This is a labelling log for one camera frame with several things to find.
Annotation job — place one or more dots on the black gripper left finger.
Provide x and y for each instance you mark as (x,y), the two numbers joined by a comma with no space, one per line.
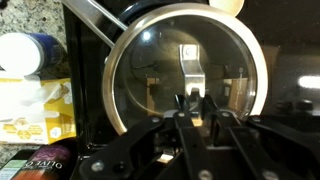
(186,153)

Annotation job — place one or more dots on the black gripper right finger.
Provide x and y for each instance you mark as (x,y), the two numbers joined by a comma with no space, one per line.
(266,150)

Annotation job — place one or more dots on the glass lid with steel rim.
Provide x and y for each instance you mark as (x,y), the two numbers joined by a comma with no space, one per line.
(150,66)

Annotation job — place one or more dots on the wooden cooking stick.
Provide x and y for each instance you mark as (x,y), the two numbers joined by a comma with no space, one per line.
(226,6)

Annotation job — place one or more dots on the blue jar with white lid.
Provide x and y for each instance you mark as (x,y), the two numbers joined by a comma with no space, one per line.
(20,53)

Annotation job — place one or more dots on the black electric stove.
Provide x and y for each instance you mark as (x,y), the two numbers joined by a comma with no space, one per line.
(293,40)

